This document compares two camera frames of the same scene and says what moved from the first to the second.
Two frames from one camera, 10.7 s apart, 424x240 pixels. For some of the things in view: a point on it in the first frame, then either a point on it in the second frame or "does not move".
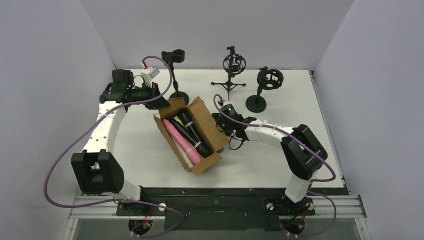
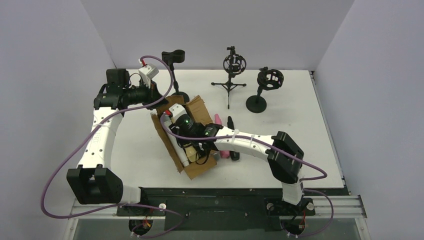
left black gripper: x=154 y=96 does not move
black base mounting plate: x=215 y=209 does not move
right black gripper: x=219 y=122 -> x=177 y=129
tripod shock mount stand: x=233 y=64 does not move
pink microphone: x=195 y=157 -> x=223 y=154
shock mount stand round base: x=267 y=79 does not move
